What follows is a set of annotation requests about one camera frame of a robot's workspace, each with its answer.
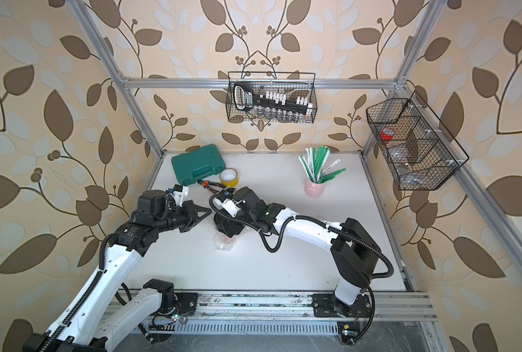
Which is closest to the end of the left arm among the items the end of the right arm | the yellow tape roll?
the end of the right arm

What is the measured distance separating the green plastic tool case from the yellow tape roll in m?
0.02

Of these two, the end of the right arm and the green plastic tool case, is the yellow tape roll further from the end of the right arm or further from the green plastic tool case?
the end of the right arm

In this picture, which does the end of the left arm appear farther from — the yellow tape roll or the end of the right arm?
the yellow tape roll

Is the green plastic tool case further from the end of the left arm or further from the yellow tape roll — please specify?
the end of the left arm

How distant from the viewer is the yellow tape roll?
3.55 feet

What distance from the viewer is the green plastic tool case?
1081 mm
